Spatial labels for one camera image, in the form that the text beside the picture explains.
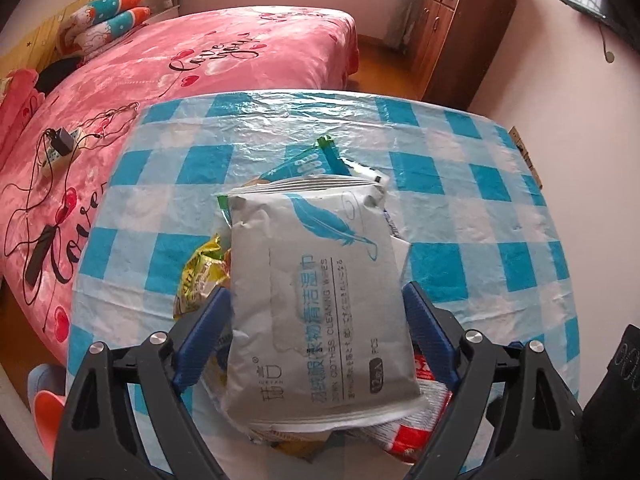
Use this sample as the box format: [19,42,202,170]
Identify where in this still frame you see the folded pink blanket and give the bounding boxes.
[0,70,41,161]

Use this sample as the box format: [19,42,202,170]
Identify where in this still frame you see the white power strip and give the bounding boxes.
[40,130,83,176]

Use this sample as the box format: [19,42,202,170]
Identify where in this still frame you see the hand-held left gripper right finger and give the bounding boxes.
[400,281,596,480]

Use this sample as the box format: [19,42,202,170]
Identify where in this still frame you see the green toothbrush packet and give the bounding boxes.
[260,135,356,183]

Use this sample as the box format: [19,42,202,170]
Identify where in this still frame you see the blue white checked tablecloth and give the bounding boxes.
[65,89,583,480]

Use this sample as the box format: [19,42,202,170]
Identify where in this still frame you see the brown wooden cabinet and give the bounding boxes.
[407,0,518,111]

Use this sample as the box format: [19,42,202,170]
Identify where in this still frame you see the bed with pink blanket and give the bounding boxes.
[0,7,361,366]

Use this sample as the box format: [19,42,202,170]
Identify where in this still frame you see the yellow snack wrapper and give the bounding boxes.
[172,234,233,318]

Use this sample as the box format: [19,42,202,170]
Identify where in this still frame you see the red white snack wrapper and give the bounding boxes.
[370,352,456,463]

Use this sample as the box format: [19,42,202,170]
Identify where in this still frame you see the black phone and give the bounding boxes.
[27,225,58,283]

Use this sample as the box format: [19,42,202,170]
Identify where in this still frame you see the black cables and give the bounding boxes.
[0,102,141,331]

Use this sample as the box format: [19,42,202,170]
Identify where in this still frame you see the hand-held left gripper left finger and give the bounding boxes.
[52,285,236,480]

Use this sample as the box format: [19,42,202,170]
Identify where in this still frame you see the orange plastic bin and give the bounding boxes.
[32,392,68,453]

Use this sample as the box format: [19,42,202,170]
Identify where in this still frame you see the white wet wipes pack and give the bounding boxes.
[212,175,426,433]

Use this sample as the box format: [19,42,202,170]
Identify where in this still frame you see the small white wrapper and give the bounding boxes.
[340,157,391,186]

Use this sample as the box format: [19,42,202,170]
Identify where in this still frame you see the black cloth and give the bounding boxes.
[37,57,83,93]

